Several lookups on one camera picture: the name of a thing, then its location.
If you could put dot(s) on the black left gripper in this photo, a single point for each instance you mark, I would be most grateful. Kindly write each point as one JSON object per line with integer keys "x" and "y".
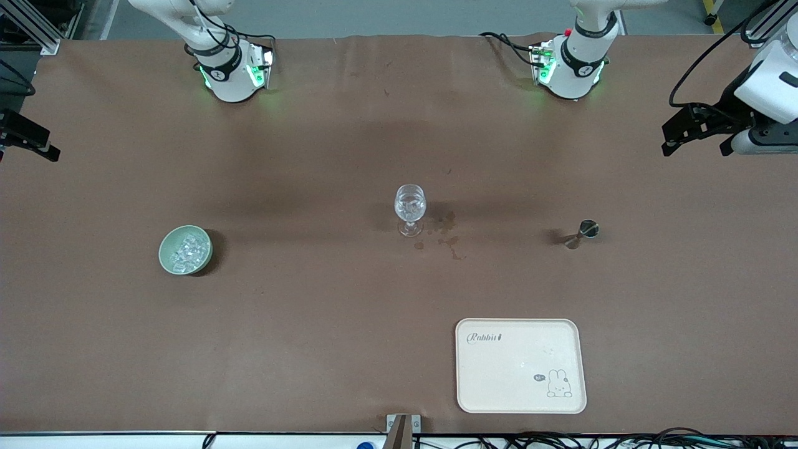
{"x": 730, "y": 101}

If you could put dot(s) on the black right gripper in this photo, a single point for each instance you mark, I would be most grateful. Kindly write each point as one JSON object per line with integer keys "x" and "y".
{"x": 19, "y": 132}

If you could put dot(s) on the metal jigger cup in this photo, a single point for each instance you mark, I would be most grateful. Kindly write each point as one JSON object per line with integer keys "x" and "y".
{"x": 586, "y": 231}

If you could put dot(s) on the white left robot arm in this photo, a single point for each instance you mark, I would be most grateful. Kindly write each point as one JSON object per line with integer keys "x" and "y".
{"x": 580, "y": 68}

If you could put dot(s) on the clear ice cubes pile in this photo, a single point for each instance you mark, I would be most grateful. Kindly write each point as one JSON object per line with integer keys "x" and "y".
{"x": 188, "y": 249}

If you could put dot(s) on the clear wine glass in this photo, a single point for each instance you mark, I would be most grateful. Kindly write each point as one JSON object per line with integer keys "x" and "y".
{"x": 409, "y": 209}

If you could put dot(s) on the green ceramic bowl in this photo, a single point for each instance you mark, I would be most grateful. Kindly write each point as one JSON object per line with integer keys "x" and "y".
{"x": 167, "y": 262}

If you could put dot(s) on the cream rabbit print tray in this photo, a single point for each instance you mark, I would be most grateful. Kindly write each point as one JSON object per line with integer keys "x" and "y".
{"x": 520, "y": 368}

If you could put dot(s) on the brown table cover sheet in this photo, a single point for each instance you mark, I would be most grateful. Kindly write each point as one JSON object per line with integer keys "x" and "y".
{"x": 312, "y": 343}

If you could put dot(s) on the aluminium frame profile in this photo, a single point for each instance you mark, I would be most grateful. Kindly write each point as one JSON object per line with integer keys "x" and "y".
{"x": 37, "y": 28}
{"x": 760, "y": 28}

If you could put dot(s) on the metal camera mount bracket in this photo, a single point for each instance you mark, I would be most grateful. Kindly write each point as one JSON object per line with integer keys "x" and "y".
{"x": 404, "y": 430}

